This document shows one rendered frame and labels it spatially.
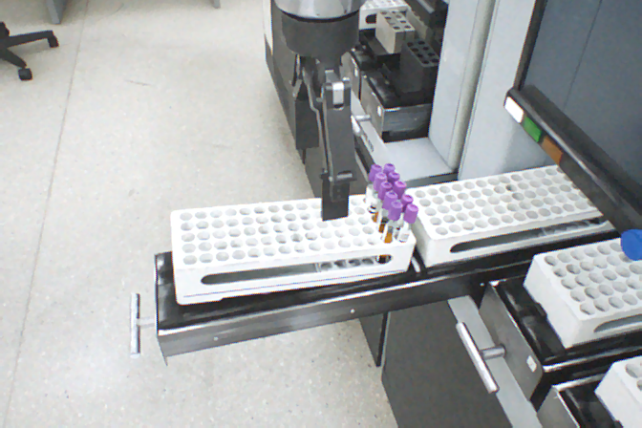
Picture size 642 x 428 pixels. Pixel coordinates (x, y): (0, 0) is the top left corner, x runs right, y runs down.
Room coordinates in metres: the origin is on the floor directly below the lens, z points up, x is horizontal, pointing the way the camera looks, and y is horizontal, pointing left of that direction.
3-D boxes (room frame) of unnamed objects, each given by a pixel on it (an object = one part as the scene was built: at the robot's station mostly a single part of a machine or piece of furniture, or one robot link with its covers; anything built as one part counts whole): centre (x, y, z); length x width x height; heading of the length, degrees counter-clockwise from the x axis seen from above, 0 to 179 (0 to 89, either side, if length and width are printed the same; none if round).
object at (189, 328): (0.52, -0.10, 0.78); 0.73 x 0.14 x 0.09; 104
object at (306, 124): (0.56, 0.01, 0.98); 0.03 x 0.01 x 0.07; 104
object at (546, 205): (0.56, -0.28, 0.83); 0.30 x 0.10 x 0.06; 104
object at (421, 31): (1.12, -0.22, 0.85); 0.12 x 0.02 x 0.06; 13
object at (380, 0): (1.27, -0.22, 0.83); 0.30 x 0.10 x 0.06; 104
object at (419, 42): (0.96, -0.22, 0.85); 0.12 x 0.02 x 0.06; 12
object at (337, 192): (0.41, -0.02, 1.01); 0.03 x 0.01 x 0.05; 14
